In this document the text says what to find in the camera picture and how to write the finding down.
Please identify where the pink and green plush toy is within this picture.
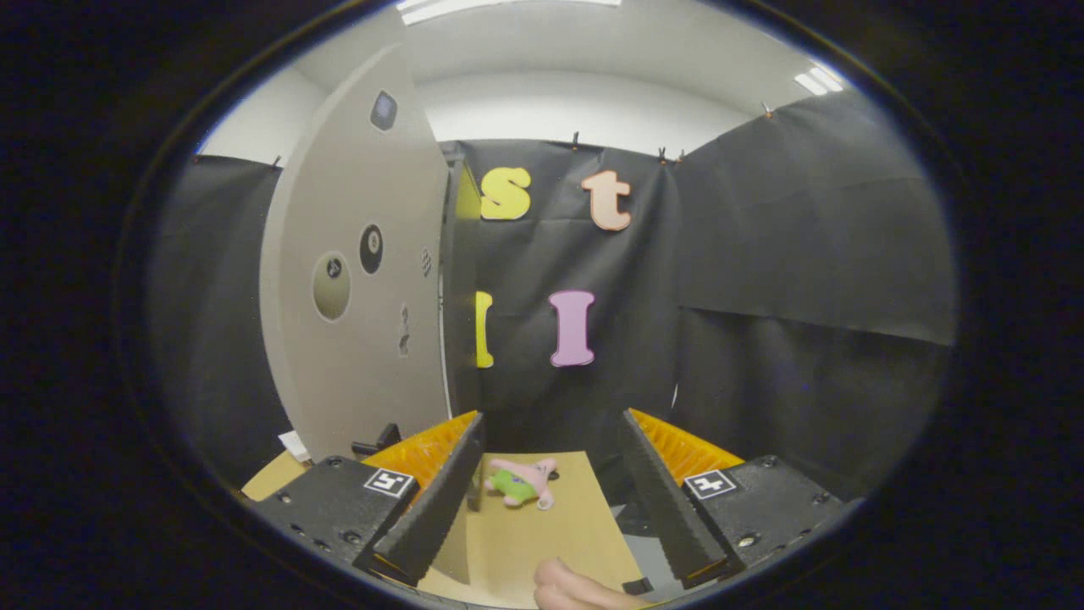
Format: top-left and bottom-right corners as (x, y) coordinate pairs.
(485, 457), (560, 511)

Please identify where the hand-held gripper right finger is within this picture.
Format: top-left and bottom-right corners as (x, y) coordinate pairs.
(622, 408), (848, 591)

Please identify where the long ceiling light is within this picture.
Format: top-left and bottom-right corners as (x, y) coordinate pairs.
(396, 0), (623, 26)

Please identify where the small ceiling light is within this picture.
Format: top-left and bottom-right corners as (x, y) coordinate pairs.
(794, 66), (845, 97)

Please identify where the grey shoe cabinet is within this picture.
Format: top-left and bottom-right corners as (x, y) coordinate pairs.
(440, 140), (484, 416)

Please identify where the grey shoe cabinet door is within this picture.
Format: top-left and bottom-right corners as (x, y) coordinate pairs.
(258, 42), (452, 465)

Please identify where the row of black cloth clips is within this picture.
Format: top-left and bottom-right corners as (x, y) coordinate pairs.
(271, 102), (773, 166)

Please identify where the black backdrop cloth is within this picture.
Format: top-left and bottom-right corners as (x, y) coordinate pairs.
(151, 89), (958, 501)

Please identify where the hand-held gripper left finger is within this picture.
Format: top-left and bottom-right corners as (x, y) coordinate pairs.
(252, 410), (487, 588)

